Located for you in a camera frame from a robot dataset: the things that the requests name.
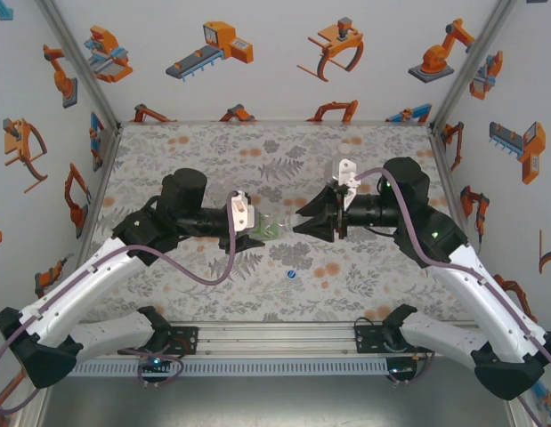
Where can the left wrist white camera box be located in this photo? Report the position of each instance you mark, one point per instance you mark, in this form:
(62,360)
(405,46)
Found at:
(241,213)

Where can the aluminium frame post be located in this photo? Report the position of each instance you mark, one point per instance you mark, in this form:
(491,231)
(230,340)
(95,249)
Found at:
(511,411)
(83,66)
(34,409)
(470,66)

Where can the wide aluminium frame rail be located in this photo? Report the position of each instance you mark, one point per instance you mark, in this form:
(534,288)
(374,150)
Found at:
(275,338)

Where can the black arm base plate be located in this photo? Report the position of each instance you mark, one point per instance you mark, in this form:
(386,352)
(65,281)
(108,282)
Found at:
(368,340)
(186,340)

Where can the thin aluminium frame rail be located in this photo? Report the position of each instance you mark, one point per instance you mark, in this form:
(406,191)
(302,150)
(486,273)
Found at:
(275,123)
(102,178)
(448,178)

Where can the translucent bottle cap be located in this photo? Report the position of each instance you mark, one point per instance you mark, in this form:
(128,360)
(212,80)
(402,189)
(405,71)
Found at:
(294,223)

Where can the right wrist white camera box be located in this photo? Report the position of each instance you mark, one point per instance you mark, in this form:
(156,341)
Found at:
(348,178)

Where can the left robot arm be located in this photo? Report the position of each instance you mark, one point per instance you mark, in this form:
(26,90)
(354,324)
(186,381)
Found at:
(79,284)

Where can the grey metal sheet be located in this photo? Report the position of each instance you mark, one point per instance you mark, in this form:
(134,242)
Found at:
(275,400)

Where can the blue printed white bottle cap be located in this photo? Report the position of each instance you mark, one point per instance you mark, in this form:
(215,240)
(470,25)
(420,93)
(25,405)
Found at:
(292,274)

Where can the small circuit board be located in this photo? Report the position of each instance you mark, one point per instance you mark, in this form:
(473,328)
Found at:
(155,362)
(399,369)

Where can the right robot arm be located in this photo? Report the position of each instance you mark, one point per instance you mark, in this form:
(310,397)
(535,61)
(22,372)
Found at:
(488,302)

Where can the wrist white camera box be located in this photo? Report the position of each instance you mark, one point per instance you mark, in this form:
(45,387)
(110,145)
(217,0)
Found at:
(348,178)
(241,213)

